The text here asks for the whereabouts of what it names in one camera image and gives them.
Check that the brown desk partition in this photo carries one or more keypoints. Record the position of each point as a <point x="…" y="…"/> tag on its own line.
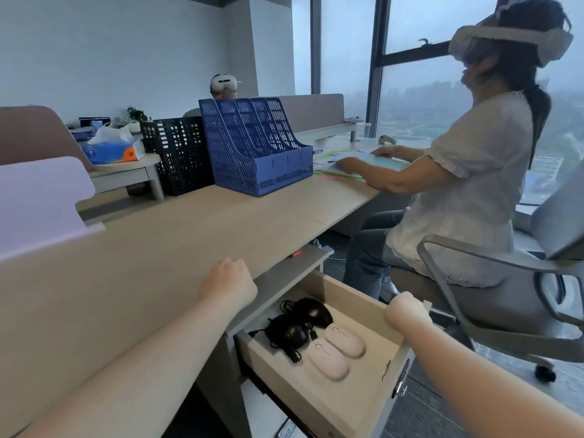
<point x="32" y="132"/>

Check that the white computer mouse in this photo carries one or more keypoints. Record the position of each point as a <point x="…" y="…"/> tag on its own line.
<point x="346" y="341"/>
<point x="327" y="361"/>

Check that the person's right hand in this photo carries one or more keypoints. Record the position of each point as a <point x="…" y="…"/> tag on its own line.
<point x="408" y="314"/>

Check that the small green plant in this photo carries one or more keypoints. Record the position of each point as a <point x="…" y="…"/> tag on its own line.
<point x="137" y="113"/>

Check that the black computer mouse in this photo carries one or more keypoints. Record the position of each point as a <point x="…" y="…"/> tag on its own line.
<point x="289" y="332"/>
<point x="314" y="312"/>

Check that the white headset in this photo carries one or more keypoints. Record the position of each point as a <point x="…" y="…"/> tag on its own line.
<point x="224" y="82"/>
<point x="502" y="38"/>

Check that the light wooden drawer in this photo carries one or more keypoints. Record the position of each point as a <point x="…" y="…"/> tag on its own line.
<point x="346" y="396"/>

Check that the pile of coloured papers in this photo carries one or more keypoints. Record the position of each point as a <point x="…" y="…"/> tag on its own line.
<point x="331" y="166"/>

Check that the metal drawer lock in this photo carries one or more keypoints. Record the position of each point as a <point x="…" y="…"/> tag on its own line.
<point x="400" y="380"/>

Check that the blue and orange tissue box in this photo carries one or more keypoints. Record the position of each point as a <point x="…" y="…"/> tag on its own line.
<point x="114" y="150"/>

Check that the black plastic file rack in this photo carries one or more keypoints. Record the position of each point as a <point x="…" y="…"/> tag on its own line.
<point x="180" y="152"/>

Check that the lilac desk partition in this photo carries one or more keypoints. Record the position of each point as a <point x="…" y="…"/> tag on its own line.
<point x="41" y="200"/>

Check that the grey drawer cabinet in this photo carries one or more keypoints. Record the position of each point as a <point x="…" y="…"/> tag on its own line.
<point x="278" y="275"/>

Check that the grey office chair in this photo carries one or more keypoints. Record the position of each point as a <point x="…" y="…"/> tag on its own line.
<point x="497" y="296"/>

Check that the person's right fingers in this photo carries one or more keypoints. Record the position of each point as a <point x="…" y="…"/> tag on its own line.
<point x="408" y="298"/>

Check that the teal paper folder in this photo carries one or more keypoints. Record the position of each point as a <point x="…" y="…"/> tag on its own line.
<point x="388" y="163"/>

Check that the grey desk partition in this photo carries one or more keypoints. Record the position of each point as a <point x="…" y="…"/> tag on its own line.
<point x="310" y="111"/>

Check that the white power strip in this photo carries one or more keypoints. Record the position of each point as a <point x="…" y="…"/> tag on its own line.
<point x="325" y="247"/>

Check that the person's left hand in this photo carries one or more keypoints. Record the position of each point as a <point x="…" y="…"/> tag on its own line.
<point x="228" y="287"/>

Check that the blue plastic file rack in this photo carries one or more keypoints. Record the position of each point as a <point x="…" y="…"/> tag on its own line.
<point x="248" y="145"/>

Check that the white hand controller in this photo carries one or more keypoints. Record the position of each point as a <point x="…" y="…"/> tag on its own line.
<point x="388" y="139"/>

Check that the light wooden desk shelf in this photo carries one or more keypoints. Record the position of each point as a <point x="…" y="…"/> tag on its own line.
<point x="333" y="128"/>
<point x="123" y="171"/>

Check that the person's left fingers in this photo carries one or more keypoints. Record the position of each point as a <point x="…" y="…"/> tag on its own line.
<point x="236" y="265"/>

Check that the person's right forearm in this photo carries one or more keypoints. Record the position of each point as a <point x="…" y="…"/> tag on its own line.
<point x="479" y="387"/>

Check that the person's left forearm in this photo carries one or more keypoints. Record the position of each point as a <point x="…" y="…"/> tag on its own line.
<point x="137" y="374"/>

